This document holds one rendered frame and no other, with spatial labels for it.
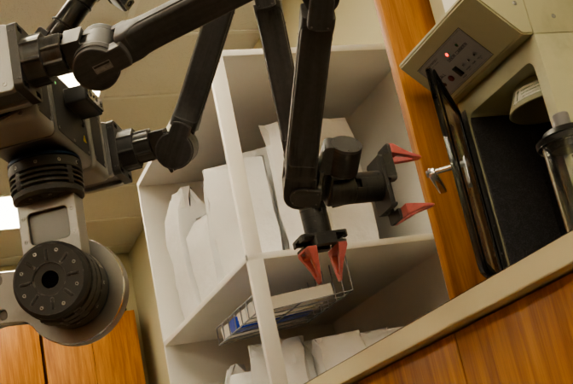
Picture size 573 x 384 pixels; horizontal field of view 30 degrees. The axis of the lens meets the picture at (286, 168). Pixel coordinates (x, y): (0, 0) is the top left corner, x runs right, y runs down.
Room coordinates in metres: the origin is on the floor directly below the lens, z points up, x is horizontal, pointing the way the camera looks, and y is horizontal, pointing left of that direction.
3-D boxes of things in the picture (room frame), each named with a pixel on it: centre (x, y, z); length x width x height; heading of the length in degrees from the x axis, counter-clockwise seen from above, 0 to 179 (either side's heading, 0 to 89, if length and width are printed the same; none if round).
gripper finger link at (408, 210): (1.91, -0.21, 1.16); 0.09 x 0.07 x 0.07; 111
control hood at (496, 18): (1.98, -0.39, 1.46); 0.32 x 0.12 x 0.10; 22
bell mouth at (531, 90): (2.02, -0.54, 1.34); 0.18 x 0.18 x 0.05
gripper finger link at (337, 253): (2.15, -0.05, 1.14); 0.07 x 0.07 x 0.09; 22
